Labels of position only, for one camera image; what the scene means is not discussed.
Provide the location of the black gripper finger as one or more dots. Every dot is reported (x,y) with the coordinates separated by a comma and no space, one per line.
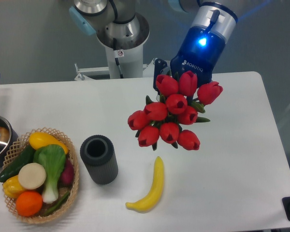
(160,67)

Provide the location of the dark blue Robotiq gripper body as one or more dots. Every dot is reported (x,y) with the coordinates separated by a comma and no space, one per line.
(198,53)

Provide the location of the red tulip bouquet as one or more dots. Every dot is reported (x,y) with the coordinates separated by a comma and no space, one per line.
(180,103)

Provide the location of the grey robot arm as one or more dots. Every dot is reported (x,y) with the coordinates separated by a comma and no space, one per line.
(122,31)

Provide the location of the dark grey ribbed vase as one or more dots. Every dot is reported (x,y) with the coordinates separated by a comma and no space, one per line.
(98,154)

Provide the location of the yellow banana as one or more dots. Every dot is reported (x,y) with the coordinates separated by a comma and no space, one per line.
(154,195)

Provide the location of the green bok choy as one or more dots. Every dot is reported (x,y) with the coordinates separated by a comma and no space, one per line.
(52,158)

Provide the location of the purple red onion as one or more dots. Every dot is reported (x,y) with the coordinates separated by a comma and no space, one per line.
(67,175)

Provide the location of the woven wicker basket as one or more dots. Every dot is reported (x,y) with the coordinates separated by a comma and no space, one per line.
(16,148)

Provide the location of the green cucumber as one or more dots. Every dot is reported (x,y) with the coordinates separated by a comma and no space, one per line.
(13,169)

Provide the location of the green bean pod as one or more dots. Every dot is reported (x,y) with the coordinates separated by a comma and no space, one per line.
(57,205)

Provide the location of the orange fruit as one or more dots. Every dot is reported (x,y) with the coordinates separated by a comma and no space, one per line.
(29,203)

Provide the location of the yellow bell pepper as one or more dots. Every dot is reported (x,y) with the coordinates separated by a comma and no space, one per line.
(12,188)

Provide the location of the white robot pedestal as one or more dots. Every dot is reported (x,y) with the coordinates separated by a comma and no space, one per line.
(120,64)

